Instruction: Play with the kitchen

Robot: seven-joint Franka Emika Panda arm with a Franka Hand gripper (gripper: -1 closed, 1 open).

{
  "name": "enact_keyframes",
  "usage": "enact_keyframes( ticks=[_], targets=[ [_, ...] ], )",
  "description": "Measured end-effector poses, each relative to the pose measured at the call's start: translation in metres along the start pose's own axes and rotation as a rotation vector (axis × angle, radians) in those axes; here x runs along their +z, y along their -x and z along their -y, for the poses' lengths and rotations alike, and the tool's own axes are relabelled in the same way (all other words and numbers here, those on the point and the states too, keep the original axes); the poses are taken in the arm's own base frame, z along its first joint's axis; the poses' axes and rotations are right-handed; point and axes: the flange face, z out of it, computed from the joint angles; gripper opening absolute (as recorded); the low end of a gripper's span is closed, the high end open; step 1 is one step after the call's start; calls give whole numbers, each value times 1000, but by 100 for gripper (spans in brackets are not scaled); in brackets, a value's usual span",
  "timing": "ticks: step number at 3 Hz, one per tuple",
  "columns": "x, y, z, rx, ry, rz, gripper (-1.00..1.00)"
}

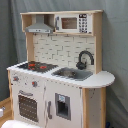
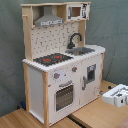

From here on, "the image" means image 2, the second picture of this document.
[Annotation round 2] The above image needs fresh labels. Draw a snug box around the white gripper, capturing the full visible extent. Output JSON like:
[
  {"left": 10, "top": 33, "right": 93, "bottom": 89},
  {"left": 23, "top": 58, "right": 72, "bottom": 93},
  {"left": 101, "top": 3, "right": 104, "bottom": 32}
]
[{"left": 102, "top": 84, "right": 128, "bottom": 107}]

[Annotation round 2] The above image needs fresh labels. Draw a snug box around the oven knob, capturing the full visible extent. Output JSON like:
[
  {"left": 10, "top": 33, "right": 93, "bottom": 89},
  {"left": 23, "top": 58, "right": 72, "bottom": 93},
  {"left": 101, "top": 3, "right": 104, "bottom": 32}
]
[
  {"left": 54, "top": 73, "right": 60, "bottom": 79},
  {"left": 71, "top": 65, "right": 79, "bottom": 73}
]

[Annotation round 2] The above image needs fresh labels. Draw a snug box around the wooden toy kitchen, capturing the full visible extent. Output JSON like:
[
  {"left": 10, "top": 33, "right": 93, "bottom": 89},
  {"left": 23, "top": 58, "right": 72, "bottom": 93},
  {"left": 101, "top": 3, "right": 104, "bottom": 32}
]
[{"left": 22, "top": 2, "right": 105, "bottom": 128}]

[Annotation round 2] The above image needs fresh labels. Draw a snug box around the wooden table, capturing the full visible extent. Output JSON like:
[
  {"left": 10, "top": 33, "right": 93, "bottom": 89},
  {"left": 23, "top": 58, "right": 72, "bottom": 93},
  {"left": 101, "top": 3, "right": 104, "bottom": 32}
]
[{"left": 0, "top": 79, "right": 128, "bottom": 128}]

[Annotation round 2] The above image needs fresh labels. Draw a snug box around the grey ice dispenser panel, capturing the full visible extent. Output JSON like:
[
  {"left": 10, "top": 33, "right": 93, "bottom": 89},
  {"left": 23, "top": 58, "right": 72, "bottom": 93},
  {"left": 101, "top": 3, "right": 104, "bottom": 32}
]
[{"left": 87, "top": 65, "right": 96, "bottom": 83}]

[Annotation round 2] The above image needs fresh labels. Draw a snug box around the toy oven door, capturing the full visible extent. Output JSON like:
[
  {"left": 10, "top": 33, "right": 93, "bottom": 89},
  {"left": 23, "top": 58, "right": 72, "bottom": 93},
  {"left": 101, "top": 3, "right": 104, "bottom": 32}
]
[{"left": 55, "top": 81, "right": 74, "bottom": 112}]

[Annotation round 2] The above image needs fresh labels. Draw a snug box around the grey toy sink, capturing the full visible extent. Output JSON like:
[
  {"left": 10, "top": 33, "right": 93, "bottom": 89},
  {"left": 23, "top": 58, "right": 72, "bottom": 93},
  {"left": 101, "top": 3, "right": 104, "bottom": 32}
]
[{"left": 65, "top": 47, "right": 95, "bottom": 56}]

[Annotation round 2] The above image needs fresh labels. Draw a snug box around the black toy faucet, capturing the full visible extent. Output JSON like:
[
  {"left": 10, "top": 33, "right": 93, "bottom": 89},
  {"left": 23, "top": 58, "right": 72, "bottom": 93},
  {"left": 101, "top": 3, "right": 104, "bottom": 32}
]
[{"left": 67, "top": 33, "right": 82, "bottom": 49}]

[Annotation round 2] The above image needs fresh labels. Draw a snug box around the black toy stovetop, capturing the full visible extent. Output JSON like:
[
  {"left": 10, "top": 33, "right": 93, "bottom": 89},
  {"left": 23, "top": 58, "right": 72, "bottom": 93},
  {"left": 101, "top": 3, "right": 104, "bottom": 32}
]
[{"left": 34, "top": 53, "right": 70, "bottom": 66}]

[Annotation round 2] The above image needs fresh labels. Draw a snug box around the toy microwave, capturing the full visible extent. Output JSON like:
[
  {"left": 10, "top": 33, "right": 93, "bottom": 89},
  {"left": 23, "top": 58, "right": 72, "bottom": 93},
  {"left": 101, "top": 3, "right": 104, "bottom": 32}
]
[{"left": 67, "top": 3, "right": 90, "bottom": 21}]

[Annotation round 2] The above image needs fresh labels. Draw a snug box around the grey range hood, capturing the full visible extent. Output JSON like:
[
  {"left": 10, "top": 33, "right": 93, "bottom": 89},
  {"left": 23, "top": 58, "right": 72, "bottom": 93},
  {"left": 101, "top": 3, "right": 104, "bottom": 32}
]
[{"left": 34, "top": 5, "right": 64, "bottom": 27}]

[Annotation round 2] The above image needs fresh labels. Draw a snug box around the grey fridge door handle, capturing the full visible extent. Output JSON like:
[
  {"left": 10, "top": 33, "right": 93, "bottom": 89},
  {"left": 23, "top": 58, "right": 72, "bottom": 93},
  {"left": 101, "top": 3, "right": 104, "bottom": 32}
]
[{"left": 82, "top": 76, "right": 87, "bottom": 90}]

